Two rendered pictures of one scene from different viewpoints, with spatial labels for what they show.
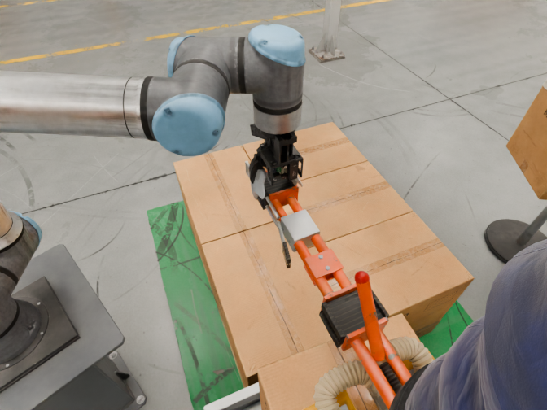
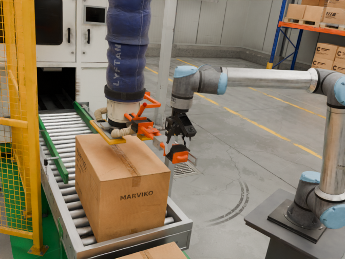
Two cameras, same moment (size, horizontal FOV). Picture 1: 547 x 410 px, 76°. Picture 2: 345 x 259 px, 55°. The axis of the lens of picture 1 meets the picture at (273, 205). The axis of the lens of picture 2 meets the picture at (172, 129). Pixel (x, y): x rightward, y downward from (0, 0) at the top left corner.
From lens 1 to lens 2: 190 cm
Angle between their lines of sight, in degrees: 110
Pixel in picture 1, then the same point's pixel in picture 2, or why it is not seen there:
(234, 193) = not seen: outside the picture
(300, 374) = (152, 168)
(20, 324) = (293, 206)
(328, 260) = (150, 130)
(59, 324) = (281, 219)
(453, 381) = (144, 61)
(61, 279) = (307, 244)
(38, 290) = (310, 233)
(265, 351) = (164, 252)
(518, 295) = (146, 39)
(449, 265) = not seen: outside the picture
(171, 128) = not seen: hidden behind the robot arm
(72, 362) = (261, 211)
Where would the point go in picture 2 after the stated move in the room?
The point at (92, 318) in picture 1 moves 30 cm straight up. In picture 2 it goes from (268, 226) to (281, 178)
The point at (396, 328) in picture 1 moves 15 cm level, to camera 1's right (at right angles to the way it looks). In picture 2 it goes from (106, 177) to (75, 176)
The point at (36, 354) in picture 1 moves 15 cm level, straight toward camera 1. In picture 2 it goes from (280, 210) to (254, 202)
